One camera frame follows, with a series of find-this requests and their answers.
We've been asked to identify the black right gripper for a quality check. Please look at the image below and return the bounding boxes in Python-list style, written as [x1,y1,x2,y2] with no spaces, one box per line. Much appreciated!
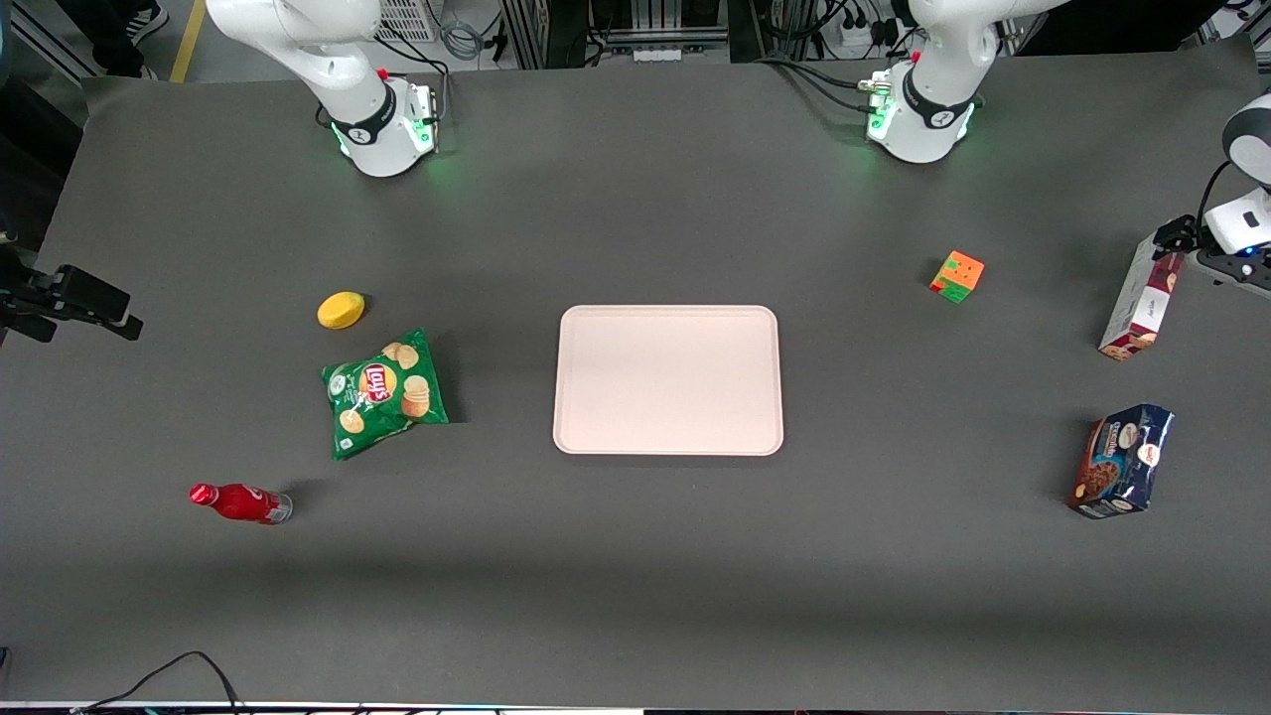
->
[0,232,145,348]

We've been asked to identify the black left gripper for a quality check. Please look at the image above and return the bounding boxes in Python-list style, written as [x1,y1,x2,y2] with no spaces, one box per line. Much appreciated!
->
[1151,214,1220,263]

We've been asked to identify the red tartan cookie box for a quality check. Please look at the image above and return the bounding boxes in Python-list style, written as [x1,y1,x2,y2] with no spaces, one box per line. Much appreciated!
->
[1097,232,1190,362]

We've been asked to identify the blue cookie package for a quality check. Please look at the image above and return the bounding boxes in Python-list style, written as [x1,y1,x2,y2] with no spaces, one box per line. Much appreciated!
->
[1066,402,1177,521]

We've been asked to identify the pale pink plastic tray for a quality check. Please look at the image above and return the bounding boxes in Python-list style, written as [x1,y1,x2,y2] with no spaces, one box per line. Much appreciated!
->
[552,304,785,457]

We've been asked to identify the black cabinet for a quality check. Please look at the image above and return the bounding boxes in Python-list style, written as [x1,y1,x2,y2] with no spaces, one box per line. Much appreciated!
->
[0,68,87,251]

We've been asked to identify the colourful puzzle cube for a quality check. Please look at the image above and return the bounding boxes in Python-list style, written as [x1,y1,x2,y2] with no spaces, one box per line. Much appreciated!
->
[928,249,986,305]

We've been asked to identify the red cola bottle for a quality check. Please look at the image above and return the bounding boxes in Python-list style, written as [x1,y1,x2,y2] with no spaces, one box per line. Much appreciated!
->
[188,482,295,526]

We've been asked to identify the yellow lemon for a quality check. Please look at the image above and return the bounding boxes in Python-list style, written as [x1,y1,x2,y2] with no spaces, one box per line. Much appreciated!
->
[316,290,366,331]

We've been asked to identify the green chips bag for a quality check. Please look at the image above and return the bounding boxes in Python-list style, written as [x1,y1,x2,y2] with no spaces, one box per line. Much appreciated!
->
[320,328,450,462]

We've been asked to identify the black white sneaker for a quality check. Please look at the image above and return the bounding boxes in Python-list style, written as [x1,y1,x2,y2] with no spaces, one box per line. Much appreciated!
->
[127,0,171,47]

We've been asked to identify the white power strip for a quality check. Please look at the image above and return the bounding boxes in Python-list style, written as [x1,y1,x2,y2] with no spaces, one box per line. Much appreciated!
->
[837,12,900,53]

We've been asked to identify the white perforated panel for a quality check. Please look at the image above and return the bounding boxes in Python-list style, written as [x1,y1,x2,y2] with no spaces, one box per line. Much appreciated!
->
[375,0,440,44]

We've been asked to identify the aluminium equipment rack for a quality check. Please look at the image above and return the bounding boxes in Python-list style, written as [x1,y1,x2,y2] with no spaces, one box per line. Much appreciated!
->
[499,0,761,71]

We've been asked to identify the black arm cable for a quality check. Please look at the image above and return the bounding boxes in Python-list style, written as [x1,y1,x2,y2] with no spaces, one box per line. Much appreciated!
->
[1195,157,1237,231]

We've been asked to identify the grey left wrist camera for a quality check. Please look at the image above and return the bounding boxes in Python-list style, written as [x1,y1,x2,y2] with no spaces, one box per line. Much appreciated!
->
[1196,246,1271,301]

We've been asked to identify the thin black table-edge cable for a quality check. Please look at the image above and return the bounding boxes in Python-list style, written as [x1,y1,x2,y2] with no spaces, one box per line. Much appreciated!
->
[71,650,247,715]

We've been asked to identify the black base cable bundle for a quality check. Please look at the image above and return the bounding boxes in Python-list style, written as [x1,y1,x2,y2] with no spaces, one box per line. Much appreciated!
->
[757,54,887,114]

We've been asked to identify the grey coiled cable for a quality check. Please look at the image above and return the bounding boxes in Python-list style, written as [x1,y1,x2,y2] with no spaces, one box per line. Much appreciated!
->
[437,12,490,63]

